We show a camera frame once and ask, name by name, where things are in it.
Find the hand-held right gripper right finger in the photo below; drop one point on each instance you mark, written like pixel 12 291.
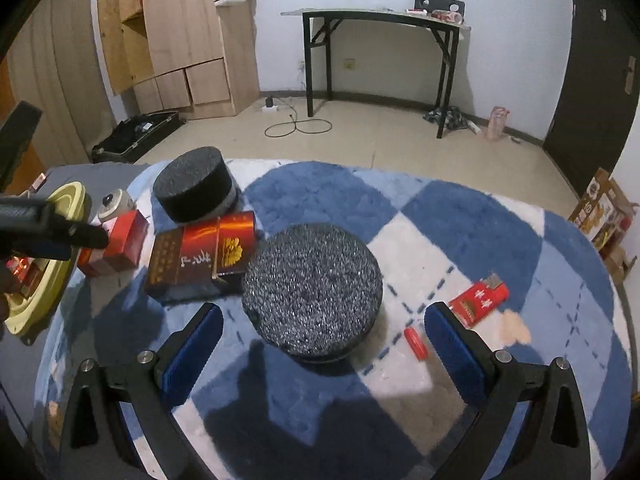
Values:
pixel 455 355

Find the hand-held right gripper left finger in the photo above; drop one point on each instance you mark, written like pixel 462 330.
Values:
pixel 195 355

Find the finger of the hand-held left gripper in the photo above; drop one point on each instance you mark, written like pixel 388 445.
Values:
pixel 75 232
pixel 17 135

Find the pale yellow plastic basin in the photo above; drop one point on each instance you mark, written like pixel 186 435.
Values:
pixel 65 200

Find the red and white cigarette pack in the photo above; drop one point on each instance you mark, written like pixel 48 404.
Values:
pixel 112 245

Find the small red cap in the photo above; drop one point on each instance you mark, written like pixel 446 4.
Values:
pixel 415 342

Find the dark red cigarette box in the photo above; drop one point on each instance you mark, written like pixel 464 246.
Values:
pixel 185 265

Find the shiny red cigarette box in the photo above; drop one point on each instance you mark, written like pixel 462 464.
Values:
pixel 235 245

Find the black foam cylinder grey stripe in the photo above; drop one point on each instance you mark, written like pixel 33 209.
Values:
pixel 312 290
pixel 195 190

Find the copper coloured small box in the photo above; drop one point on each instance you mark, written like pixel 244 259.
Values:
pixel 38 182

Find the beige panelled wardrobe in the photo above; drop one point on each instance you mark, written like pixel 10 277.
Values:
pixel 60 85

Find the black suitcase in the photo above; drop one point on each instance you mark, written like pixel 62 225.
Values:
pixel 135 135

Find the blue white checkered blanket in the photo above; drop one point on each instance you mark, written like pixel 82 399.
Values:
pixel 500 240

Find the light wood cabinet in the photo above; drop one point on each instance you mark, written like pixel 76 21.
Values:
pixel 185 35

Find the printed cardboard box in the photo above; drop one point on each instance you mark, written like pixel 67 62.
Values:
pixel 602 215

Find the long white power strip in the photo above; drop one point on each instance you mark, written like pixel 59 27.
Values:
pixel 474 127

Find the clear plastic bottle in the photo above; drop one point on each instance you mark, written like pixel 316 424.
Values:
pixel 497 122

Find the dark cloth pile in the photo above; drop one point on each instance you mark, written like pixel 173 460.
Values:
pixel 445 117

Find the dark brown door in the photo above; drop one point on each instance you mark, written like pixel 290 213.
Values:
pixel 590 70

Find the small red white packet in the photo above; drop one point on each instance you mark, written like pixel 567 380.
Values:
pixel 417 11

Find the black folding table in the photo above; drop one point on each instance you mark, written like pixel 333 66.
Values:
pixel 375 14

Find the wall socket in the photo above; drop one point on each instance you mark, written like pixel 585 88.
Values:
pixel 350 64

